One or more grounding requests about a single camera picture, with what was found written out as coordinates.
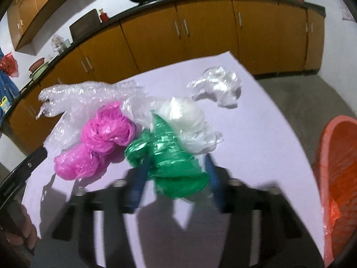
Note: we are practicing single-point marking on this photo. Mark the table with white cloth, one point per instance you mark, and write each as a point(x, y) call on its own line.
point(265, 145)

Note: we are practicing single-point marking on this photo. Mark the white plastic bag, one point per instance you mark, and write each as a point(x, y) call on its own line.
point(187, 122)

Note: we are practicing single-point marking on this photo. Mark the drinking glass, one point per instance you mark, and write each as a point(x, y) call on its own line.
point(66, 44)

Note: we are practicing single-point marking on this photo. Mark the red bowl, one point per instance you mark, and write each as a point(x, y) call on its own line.
point(37, 63)

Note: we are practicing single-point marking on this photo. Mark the dark cutting board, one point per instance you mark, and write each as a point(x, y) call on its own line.
point(83, 25)

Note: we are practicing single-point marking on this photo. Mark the green basin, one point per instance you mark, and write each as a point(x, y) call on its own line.
point(39, 72)

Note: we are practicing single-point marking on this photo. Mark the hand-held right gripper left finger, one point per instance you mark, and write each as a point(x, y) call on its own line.
point(138, 184)

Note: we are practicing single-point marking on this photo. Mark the clear bubble wrap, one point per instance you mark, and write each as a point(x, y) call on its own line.
point(75, 95)

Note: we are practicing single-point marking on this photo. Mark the green plastic bag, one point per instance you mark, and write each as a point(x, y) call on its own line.
point(167, 167)

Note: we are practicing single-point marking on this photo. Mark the red bottle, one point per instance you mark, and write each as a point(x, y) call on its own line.
point(103, 16)

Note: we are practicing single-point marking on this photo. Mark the crumpled red plastic bag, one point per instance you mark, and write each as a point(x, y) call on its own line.
point(8, 64)

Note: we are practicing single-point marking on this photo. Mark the orange bin liner bag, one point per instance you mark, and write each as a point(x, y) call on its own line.
point(344, 178)

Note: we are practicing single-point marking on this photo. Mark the wooden base cabinets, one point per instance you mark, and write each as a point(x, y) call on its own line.
point(209, 33)

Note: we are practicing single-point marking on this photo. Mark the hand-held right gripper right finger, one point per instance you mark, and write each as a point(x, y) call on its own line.
point(215, 178)

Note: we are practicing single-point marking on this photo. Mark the person's left hand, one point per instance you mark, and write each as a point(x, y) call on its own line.
point(25, 226)

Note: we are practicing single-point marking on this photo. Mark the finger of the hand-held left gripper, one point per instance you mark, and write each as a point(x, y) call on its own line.
point(33, 160)

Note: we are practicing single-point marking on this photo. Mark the pink plastic bag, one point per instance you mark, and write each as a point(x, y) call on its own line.
point(106, 128)

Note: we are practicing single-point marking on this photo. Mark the wooden wall cabinet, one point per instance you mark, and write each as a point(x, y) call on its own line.
point(30, 8)

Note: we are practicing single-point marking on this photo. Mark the small clear plastic bag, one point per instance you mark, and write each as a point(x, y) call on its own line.
point(220, 86)

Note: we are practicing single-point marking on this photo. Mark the clear plastic bottle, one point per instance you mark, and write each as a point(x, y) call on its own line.
point(57, 44)

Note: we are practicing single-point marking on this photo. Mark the red plastic waste basket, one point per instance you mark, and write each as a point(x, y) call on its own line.
point(325, 156)

